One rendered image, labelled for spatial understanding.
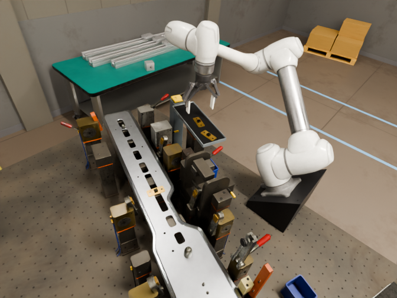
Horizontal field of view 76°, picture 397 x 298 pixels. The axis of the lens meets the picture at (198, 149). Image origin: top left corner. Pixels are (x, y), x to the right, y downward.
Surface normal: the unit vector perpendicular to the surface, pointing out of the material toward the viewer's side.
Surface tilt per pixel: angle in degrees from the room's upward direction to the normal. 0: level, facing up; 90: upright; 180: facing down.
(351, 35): 90
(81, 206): 0
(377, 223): 0
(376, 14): 90
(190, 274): 0
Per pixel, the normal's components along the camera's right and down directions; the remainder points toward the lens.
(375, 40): -0.67, 0.46
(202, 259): 0.09, -0.73
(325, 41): -0.47, 0.57
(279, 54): -0.55, 0.02
